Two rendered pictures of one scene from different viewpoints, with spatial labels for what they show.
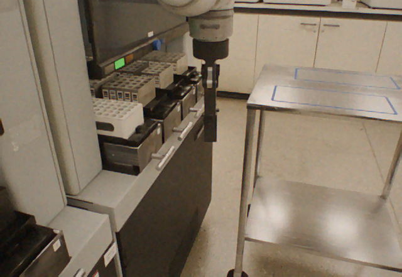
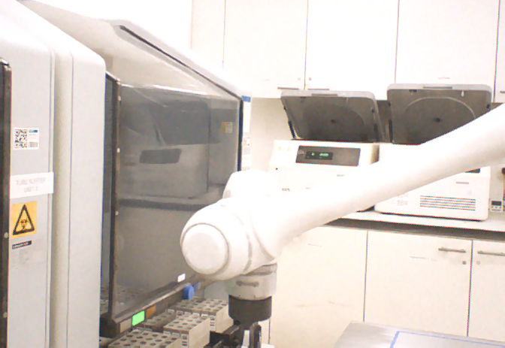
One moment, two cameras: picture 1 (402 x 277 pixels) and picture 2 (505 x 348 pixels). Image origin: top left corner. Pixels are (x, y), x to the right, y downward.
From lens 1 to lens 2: 45 cm
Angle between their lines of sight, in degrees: 23
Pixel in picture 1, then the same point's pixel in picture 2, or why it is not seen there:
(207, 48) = (244, 307)
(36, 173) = not seen: outside the picture
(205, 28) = (242, 285)
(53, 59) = (66, 313)
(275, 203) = not seen: outside the picture
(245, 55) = (346, 298)
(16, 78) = (29, 334)
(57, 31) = (76, 281)
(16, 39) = (37, 293)
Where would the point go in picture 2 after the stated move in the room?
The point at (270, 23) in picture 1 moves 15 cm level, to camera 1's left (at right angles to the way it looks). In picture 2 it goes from (387, 246) to (358, 244)
